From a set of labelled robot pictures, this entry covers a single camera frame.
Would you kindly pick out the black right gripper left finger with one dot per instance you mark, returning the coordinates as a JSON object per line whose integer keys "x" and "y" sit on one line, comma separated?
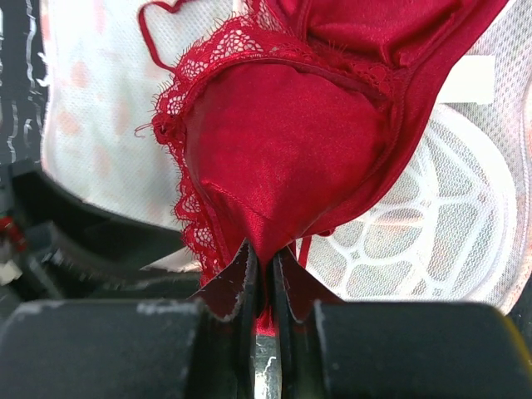
{"x": 202, "y": 347}

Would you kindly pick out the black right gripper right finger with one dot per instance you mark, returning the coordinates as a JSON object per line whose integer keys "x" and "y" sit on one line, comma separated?
{"x": 330, "y": 348}

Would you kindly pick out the pink floral mesh laundry bag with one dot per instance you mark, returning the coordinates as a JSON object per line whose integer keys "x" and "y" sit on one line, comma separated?
{"x": 455, "y": 226}

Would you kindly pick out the red lace bra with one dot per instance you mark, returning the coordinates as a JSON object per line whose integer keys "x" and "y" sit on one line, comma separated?
{"x": 294, "y": 117}

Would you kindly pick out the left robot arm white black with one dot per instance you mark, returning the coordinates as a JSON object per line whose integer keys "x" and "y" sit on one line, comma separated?
{"x": 67, "y": 248}

